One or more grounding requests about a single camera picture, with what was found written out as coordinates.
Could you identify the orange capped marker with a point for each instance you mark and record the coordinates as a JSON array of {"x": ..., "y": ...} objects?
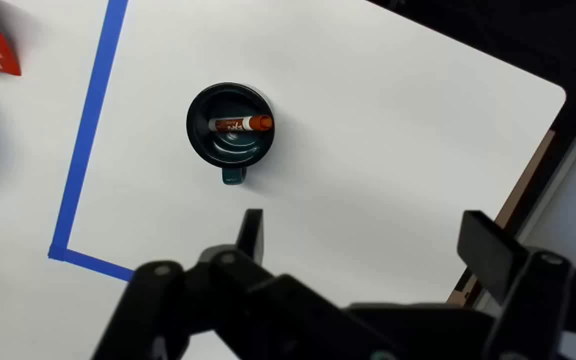
[{"x": 259, "y": 123}]

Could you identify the dark green enamel mug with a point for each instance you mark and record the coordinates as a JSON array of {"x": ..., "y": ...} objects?
[{"x": 231, "y": 150}]

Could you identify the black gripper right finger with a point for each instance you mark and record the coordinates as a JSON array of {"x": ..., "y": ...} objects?
[{"x": 528, "y": 301}]

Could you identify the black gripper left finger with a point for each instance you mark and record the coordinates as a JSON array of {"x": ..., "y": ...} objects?
[{"x": 169, "y": 312}]

